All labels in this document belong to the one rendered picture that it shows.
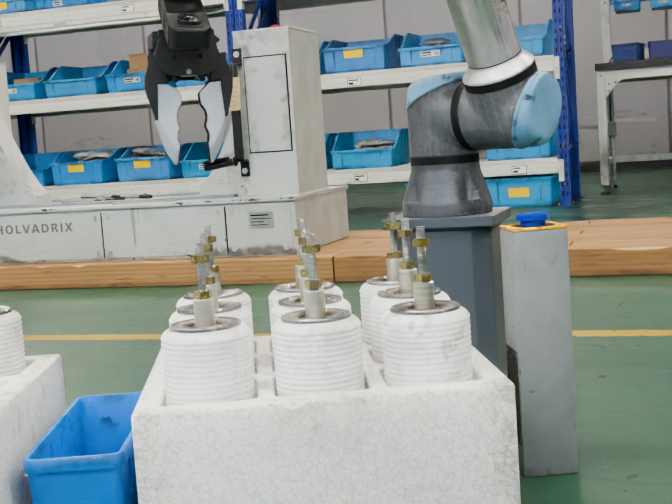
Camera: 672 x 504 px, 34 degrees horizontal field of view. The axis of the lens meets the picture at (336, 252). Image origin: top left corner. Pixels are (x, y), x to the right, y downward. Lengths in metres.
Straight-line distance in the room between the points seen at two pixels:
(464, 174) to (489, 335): 0.27
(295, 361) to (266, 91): 2.42
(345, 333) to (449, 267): 0.66
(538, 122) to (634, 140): 7.86
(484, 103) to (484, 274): 0.28
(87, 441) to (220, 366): 0.42
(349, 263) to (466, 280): 1.55
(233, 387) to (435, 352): 0.21
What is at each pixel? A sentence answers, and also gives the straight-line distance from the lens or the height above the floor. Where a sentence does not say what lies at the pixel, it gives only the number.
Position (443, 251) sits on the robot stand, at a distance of 1.78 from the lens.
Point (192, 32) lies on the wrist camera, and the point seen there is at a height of 0.56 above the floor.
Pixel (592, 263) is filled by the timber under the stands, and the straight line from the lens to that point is 3.17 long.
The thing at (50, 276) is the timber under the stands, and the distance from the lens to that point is 3.75.
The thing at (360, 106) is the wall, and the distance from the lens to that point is 9.96.
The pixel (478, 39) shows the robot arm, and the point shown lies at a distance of 1.68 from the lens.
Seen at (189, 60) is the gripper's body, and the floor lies 0.54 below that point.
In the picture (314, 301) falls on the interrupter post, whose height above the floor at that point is 0.27.
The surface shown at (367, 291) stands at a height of 0.24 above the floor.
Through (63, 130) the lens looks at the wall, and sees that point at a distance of 11.24.
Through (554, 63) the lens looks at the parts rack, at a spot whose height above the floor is 0.74.
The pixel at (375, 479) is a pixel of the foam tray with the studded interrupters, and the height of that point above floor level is 0.09.
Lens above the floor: 0.44
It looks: 6 degrees down
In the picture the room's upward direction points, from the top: 4 degrees counter-clockwise
